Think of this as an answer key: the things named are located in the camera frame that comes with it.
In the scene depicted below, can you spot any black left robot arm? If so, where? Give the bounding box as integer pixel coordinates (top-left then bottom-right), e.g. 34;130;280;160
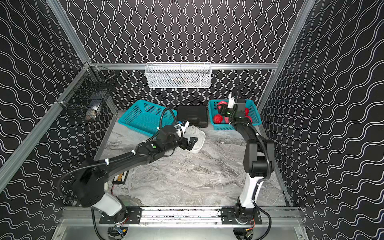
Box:
72;125;199;218

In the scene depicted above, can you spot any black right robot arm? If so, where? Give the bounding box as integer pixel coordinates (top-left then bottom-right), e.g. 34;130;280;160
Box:
217;100;274;224

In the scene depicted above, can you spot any white plastic tub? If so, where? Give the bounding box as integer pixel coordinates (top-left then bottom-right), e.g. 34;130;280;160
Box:
190;129;206;154

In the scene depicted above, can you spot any teal basket right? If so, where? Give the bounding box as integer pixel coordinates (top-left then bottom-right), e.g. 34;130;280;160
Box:
208;99;262;131

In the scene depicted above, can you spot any teal basket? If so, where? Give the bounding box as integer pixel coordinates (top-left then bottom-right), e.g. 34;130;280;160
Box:
118;100;166;137
208;99;262;131

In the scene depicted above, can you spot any black plastic tool case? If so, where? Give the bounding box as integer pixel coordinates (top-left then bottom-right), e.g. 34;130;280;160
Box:
177;105;209;128

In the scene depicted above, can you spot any teal basket left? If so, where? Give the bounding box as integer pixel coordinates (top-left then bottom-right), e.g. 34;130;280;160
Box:
118;100;166;137

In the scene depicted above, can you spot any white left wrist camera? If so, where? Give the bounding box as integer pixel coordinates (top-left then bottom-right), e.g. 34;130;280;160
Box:
178;120;190;134

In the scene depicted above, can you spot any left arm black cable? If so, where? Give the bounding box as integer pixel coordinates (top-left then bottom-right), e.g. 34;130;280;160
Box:
55;107;184;205

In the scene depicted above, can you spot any clear wall basket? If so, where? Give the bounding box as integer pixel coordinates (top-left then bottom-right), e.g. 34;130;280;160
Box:
145;62;212;89

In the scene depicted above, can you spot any black wire wall basket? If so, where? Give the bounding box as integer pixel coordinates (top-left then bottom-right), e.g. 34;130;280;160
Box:
58;63;118;121

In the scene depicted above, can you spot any metal base rail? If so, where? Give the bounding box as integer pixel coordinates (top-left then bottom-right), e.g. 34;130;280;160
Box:
52;206;309;240

